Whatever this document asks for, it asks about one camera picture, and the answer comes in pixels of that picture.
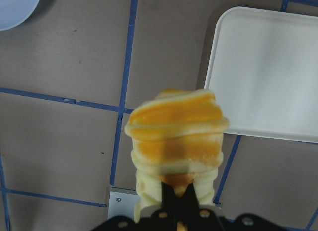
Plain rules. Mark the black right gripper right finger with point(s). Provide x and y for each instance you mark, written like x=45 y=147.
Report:
x=190 y=216

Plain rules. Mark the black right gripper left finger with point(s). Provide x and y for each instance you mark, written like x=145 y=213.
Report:
x=170 y=209

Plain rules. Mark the orange striped bread roll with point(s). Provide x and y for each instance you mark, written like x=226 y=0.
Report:
x=177 y=139

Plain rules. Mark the light blue plate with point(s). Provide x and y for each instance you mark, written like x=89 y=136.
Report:
x=15 y=12

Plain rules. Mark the white rectangular tray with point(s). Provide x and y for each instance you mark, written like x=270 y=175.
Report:
x=263 y=70

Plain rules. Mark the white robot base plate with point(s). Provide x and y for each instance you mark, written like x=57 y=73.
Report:
x=122 y=203

